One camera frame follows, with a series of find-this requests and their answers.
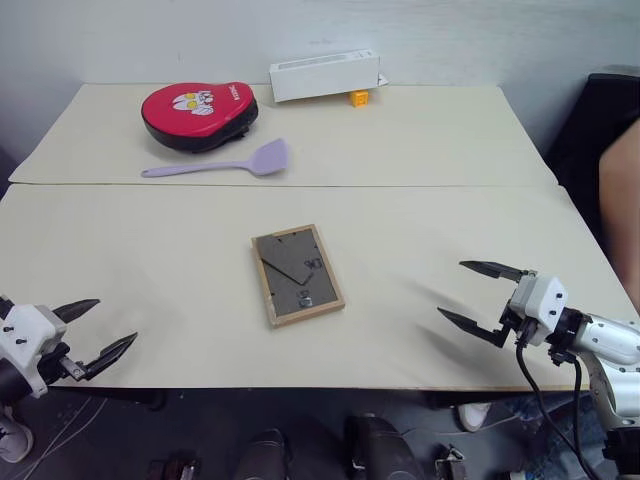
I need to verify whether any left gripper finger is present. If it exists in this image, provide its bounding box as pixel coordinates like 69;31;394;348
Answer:
74;331;139;383
52;298;102;324

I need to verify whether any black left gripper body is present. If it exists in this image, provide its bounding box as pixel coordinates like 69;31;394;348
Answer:
37;343;87;387

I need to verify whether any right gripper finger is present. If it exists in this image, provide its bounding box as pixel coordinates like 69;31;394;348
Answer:
458;259;537;284
436;306;507;349

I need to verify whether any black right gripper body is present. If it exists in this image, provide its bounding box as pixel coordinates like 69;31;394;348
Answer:
499;298;539;347

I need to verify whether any wooden picture frame face down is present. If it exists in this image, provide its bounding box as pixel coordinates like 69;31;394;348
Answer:
250;223;346;330

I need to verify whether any white sneaker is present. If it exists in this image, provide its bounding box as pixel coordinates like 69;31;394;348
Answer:
458;401;494;433
0;405;35;464

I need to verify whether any person's blue jeans leg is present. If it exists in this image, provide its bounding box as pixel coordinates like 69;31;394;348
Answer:
492;392;617;480

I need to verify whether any dark rounded shape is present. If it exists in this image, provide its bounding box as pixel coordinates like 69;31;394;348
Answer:
344;413;427;480

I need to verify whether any red black boxing pad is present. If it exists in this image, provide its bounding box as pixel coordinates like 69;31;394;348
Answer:
140;79;260;154

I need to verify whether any purple silicone spatula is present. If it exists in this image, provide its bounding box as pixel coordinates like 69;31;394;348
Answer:
140;137;293;180

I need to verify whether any long white cardboard box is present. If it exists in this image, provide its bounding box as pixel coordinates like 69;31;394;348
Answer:
268;48;390;105

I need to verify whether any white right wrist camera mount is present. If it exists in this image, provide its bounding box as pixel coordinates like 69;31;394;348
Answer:
508;272;570;347

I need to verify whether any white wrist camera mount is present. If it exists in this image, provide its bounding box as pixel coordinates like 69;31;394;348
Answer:
0;298;69;399
508;272;570;347

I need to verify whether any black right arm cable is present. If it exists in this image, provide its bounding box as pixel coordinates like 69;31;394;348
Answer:
514;338;607;480

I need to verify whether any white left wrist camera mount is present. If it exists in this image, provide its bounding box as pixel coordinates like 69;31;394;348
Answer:
0;298;69;399

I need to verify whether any thin white floor cable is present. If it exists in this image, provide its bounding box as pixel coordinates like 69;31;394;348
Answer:
47;393;104;454

